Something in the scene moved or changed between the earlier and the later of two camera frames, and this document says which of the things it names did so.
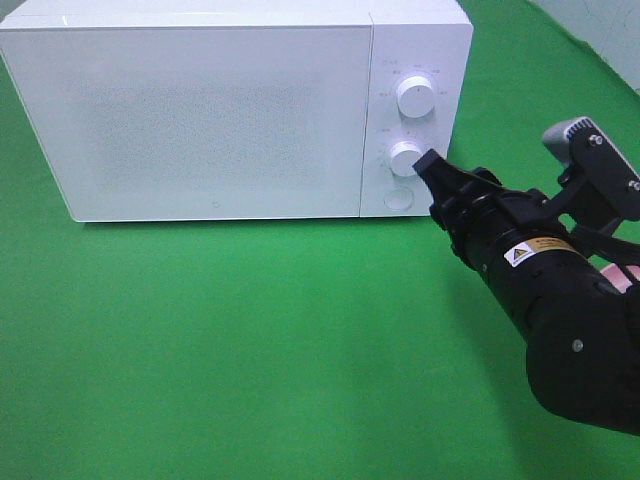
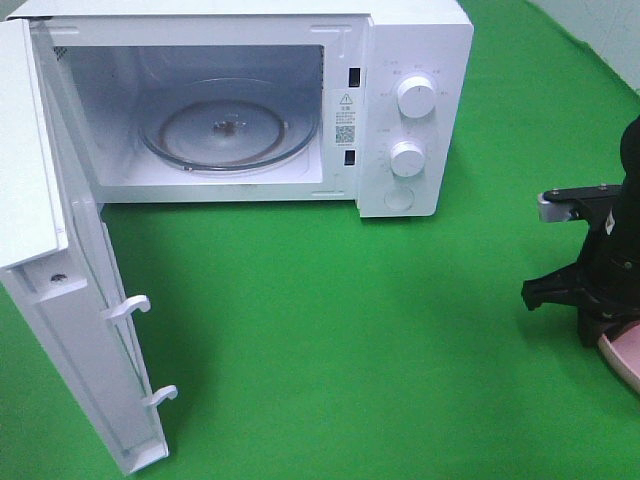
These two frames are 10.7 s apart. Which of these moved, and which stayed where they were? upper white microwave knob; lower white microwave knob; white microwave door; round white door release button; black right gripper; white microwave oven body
Moved: white microwave door; black right gripper
Stayed: white microwave oven body; lower white microwave knob; round white door release button; upper white microwave knob
